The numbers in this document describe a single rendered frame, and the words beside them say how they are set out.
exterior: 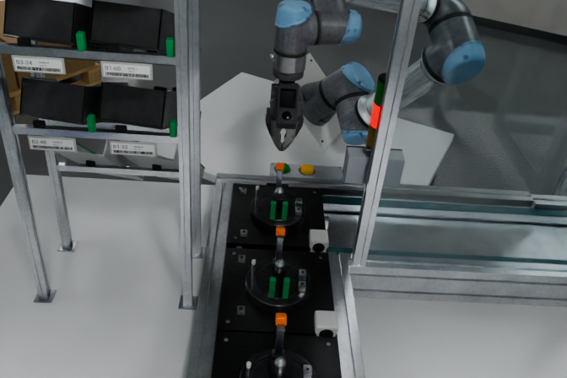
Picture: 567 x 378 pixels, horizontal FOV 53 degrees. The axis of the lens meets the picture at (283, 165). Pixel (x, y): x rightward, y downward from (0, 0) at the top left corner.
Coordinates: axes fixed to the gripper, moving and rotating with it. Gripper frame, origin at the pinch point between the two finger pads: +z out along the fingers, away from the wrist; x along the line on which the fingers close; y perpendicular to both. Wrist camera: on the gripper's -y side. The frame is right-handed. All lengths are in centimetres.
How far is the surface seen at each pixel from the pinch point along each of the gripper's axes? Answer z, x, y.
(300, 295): 14.1, -4.8, -35.2
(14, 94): 100, 158, 204
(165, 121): -18.0, 24.2, -22.0
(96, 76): 107, 121, 252
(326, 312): 14.1, -10.0, -39.5
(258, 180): 17.5, 5.0, 10.4
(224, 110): 27, 19, 68
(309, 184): 17.1, -9.0, 9.3
